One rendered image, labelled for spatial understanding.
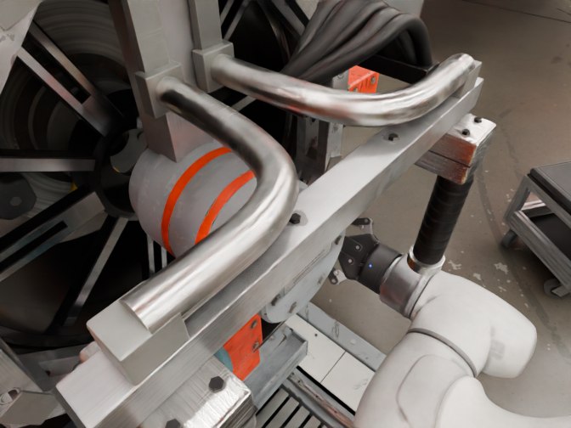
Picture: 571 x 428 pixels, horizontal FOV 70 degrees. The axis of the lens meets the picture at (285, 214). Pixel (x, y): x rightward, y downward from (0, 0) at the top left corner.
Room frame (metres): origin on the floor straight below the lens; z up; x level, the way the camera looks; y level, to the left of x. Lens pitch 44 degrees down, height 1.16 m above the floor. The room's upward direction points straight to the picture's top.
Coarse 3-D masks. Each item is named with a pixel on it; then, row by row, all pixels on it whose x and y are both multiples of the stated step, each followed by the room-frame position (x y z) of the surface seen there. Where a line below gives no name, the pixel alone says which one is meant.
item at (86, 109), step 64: (256, 0) 0.53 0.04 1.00; (64, 64) 0.37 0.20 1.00; (256, 64) 0.61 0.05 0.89; (128, 128) 0.44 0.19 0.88; (128, 192) 0.42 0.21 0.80; (0, 256) 0.27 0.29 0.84; (64, 256) 0.43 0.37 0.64; (128, 256) 0.46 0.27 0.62; (0, 320) 0.24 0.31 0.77; (64, 320) 0.28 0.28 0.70
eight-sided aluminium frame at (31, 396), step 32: (0, 0) 0.25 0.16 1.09; (32, 0) 0.26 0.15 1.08; (288, 0) 0.46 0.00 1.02; (320, 0) 0.49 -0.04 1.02; (0, 32) 0.25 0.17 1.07; (0, 64) 0.24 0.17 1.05; (320, 128) 0.52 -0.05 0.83; (320, 160) 0.52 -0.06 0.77; (0, 352) 0.17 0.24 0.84; (32, 352) 0.21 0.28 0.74; (64, 352) 0.23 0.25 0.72; (0, 384) 0.15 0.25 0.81; (32, 384) 0.17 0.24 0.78; (0, 416) 0.14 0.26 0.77; (32, 416) 0.15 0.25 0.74
